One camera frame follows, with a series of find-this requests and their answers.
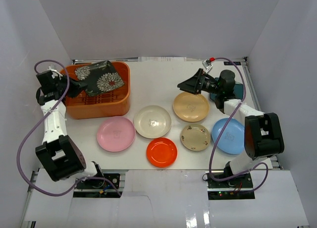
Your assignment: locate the orange plastic bin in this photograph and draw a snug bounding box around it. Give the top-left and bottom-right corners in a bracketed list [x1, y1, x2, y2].
[65, 61, 131, 119]

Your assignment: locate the blue round plate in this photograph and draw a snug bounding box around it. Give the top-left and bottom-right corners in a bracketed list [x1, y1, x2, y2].
[211, 118, 245, 155]

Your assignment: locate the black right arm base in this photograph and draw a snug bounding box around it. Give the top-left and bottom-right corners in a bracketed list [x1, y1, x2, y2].
[202, 173, 255, 201]

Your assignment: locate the white paper sheet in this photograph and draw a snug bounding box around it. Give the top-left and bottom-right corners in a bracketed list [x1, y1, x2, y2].
[138, 57, 187, 62]

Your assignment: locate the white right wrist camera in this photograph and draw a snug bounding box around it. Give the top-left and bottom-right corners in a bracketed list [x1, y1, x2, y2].
[202, 57, 215, 74]

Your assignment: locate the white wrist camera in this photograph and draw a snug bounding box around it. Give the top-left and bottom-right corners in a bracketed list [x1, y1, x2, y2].
[48, 64, 63, 78]
[202, 57, 215, 74]

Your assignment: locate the yellow round plate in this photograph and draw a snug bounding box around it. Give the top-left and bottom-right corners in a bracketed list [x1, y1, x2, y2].
[172, 92, 210, 122]

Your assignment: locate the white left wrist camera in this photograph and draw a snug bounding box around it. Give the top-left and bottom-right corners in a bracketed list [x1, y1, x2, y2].
[48, 64, 63, 78]

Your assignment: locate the orange round plate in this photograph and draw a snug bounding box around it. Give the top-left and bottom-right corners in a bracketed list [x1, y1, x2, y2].
[146, 137, 178, 169]

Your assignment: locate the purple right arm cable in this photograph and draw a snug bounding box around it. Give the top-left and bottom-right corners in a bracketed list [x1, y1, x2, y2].
[209, 57, 269, 194]

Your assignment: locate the pink round plate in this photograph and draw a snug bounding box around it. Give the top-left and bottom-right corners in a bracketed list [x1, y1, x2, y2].
[97, 116, 136, 153]

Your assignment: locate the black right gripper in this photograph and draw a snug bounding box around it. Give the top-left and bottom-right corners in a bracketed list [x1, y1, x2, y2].
[178, 69, 222, 96]

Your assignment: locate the small blue label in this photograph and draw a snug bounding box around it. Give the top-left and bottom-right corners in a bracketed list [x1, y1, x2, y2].
[223, 61, 241, 65]

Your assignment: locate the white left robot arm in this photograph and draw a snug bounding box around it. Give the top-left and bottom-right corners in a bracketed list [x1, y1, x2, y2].
[35, 69, 105, 188]

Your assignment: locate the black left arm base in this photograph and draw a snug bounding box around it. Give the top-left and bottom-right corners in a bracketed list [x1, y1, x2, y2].
[74, 172, 121, 190]

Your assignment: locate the dark teal square plate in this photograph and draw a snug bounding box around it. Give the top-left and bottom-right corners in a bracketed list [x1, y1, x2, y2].
[208, 77, 244, 102]

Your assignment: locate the black floral square plate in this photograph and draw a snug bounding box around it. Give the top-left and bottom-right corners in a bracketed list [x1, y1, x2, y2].
[74, 60, 125, 97]

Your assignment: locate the cream round plate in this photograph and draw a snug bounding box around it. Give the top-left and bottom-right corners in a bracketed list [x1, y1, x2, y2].
[134, 105, 171, 139]

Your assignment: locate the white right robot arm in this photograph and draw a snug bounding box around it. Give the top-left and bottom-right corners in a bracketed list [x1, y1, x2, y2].
[177, 68, 284, 188]

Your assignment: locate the beige floral small plate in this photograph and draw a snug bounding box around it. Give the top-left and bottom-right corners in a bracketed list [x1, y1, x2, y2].
[180, 123, 211, 151]

